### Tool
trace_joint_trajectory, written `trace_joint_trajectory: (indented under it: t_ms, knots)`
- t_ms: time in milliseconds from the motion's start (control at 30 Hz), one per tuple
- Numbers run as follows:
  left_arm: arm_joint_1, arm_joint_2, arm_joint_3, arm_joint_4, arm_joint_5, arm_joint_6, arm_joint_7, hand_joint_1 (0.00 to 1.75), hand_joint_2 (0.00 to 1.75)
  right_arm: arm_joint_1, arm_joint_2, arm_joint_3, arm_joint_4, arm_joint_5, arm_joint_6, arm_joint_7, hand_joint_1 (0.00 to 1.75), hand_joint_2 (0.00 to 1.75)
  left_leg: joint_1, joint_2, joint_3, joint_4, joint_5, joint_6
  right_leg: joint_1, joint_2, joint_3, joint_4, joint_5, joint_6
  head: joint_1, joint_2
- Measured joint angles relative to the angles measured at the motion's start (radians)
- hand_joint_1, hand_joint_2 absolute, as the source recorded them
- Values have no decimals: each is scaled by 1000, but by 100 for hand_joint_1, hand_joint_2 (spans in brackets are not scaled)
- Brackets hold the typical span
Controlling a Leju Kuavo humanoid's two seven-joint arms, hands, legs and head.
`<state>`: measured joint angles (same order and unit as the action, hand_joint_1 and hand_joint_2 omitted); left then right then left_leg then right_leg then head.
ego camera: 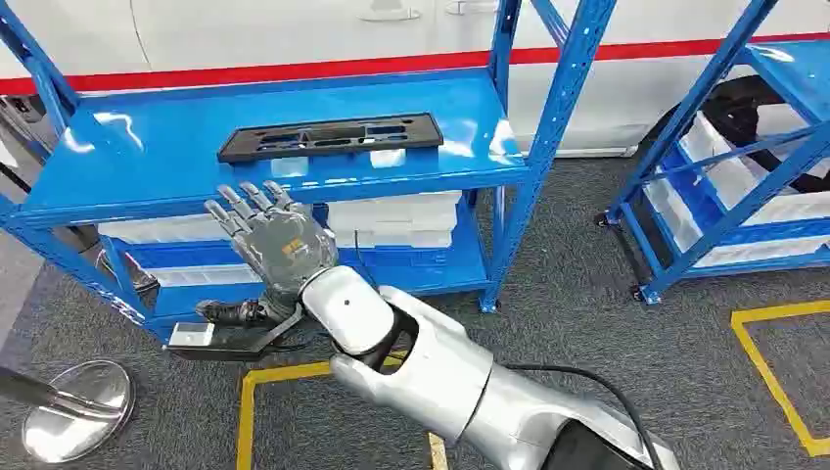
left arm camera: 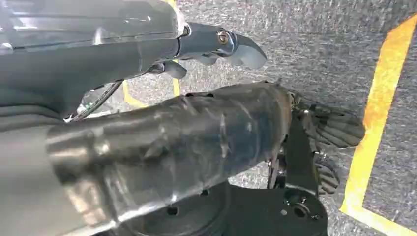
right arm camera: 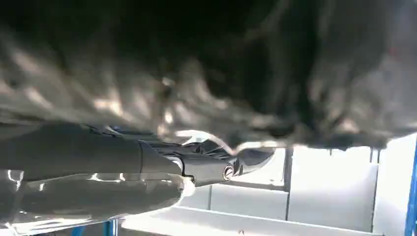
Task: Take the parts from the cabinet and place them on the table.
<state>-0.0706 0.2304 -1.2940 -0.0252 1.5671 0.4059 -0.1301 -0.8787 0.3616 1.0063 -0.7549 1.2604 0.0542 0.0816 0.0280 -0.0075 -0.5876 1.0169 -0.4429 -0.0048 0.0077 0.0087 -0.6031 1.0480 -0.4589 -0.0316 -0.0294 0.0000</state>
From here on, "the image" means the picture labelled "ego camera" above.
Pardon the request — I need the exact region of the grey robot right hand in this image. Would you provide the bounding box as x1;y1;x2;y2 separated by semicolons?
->
195;180;340;327

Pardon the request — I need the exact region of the black plastic plate bracket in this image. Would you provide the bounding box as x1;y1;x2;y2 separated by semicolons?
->
216;112;444;165

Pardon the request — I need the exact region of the blue metal shelf rack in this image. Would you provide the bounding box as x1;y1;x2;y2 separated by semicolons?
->
595;0;830;306
0;0;618;345

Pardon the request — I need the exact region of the yellow floor tape square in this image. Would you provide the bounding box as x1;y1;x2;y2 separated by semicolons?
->
731;300;830;458
235;352;450;470

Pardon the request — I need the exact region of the black car tyre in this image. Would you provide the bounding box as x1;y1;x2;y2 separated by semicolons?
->
703;74;830;195

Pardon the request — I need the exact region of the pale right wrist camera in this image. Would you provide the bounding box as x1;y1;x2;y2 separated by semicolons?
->
162;303;306;362

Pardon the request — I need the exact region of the chrome stanchion post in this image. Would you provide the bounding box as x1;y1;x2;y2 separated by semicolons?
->
0;359;136;465

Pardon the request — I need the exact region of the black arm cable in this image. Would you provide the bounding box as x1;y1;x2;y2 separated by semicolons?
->
504;362;664;470

